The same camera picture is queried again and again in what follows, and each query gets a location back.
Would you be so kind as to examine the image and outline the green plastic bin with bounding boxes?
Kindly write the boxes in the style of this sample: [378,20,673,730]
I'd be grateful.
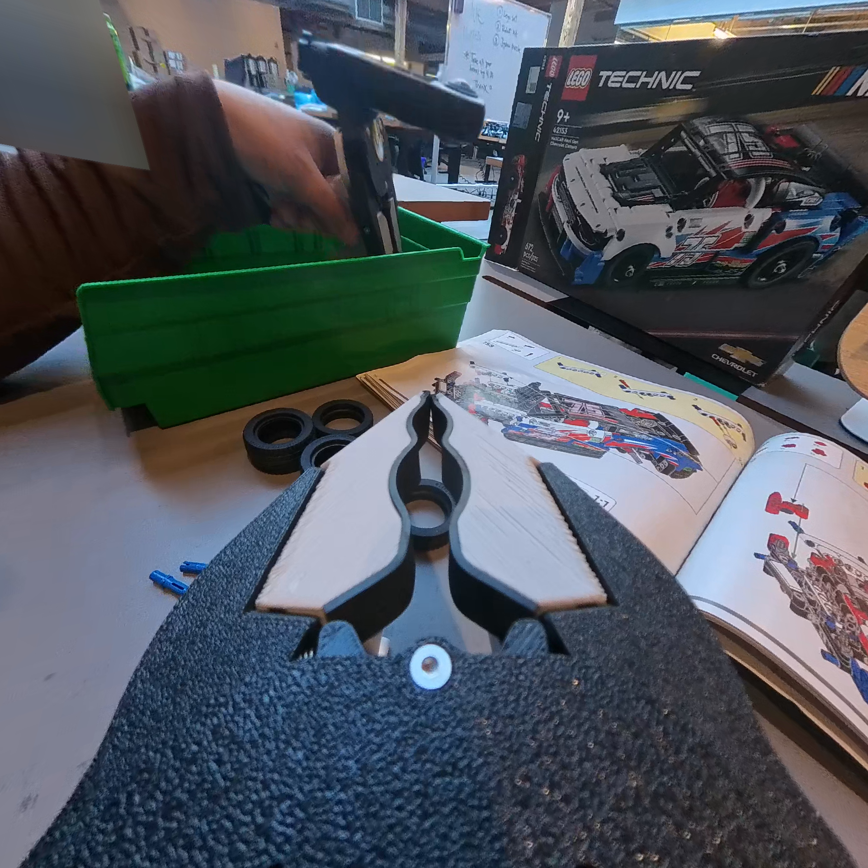
[76,207,491,429]

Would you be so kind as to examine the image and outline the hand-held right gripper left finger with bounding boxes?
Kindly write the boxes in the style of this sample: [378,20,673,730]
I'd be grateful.
[255,392,434,640]

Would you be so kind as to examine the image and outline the rounded wooden board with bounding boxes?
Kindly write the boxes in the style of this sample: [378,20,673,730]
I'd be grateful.
[837,315,868,401]

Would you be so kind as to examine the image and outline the long wooden workbench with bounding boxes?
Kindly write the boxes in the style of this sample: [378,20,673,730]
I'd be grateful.
[400,122,509,184]

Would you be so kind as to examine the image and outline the black toy tire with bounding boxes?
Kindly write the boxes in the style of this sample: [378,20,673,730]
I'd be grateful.
[312,400,374,436]
[243,410,316,476]
[300,434,357,470]
[406,478,457,552]

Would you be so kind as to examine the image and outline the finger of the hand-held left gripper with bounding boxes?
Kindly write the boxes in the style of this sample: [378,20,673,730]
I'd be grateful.
[369,197,402,257]

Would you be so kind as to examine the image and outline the toy car set box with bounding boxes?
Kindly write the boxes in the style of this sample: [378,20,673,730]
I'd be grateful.
[485,34,868,386]

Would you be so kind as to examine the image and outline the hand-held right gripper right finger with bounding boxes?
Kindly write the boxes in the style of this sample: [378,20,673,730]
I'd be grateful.
[433,395,609,640]

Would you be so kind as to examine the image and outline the whiteboard on stand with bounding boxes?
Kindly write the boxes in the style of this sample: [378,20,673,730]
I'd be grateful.
[444,0,552,184]

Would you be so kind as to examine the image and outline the toy car instruction booklet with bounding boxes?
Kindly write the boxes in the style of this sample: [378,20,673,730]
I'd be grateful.
[357,330,868,767]

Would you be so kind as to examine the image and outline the person's left hand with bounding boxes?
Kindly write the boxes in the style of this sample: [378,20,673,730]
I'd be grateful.
[217,81,363,248]

